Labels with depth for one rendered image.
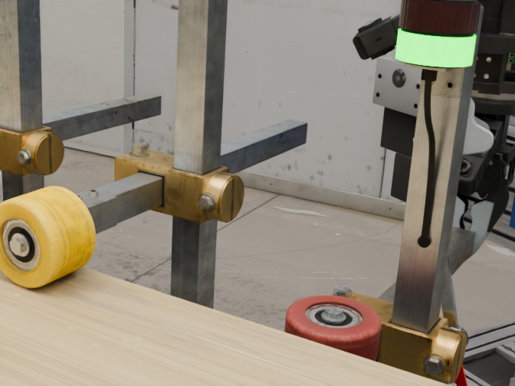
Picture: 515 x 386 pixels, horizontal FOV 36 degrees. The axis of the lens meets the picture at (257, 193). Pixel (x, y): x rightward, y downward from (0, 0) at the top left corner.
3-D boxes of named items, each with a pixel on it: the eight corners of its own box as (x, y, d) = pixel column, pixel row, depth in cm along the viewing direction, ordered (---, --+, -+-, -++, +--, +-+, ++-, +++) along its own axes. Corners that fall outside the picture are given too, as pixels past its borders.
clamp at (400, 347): (334, 331, 82) (338, 286, 81) (462, 371, 76) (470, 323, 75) (309, 353, 78) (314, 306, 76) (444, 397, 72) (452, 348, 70)
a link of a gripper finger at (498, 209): (503, 232, 102) (514, 166, 99) (500, 235, 100) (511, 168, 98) (467, 224, 104) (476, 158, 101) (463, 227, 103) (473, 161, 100)
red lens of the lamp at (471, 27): (413, 21, 66) (416, -5, 65) (485, 30, 63) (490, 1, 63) (387, 27, 61) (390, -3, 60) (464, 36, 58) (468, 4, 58)
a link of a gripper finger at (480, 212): (495, 253, 107) (506, 188, 105) (483, 268, 103) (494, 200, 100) (472, 248, 109) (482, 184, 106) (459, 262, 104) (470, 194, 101)
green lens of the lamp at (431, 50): (409, 52, 67) (413, 25, 66) (480, 61, 64) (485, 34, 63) (383, 59, 62) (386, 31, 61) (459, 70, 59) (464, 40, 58)
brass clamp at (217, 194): (145, 188, 91) (145, 146, 90) (246, 214, 85) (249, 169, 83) (109, 202, 86) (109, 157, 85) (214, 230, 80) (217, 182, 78)
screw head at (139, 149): (137, 150, 88) (138, 140, 87) (152, 154, 87) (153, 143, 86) (126, 154, 86) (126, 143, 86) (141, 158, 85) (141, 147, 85)
